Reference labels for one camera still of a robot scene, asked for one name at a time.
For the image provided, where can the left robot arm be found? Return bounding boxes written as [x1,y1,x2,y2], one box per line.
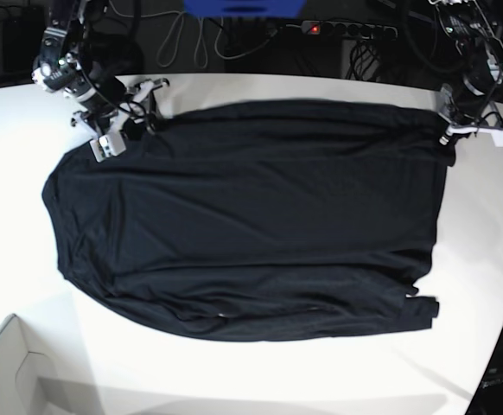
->
[399,1,503,148]

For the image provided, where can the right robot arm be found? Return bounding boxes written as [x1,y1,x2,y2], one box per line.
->
[32,1,169,163]

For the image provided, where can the black power strip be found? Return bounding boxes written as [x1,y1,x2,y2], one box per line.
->
[286,20,398,41]

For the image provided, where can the black cable bundle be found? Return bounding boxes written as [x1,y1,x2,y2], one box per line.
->
[341,36,385,81]

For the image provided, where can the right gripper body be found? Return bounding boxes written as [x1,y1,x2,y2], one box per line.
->
[70,78,170,163]

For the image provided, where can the blue plastic bin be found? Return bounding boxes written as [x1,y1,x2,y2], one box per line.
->
[183,0,306,18]

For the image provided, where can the black t-shirt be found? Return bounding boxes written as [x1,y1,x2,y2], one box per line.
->
[42,100,455,342]

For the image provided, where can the grey cable loops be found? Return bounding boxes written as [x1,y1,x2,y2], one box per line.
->
[104,0,278,68]

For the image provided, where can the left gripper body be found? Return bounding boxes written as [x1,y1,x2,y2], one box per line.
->
[436,84,503,148]

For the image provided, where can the white cardboard box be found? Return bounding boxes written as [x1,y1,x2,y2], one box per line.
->
[0,315,56,414]

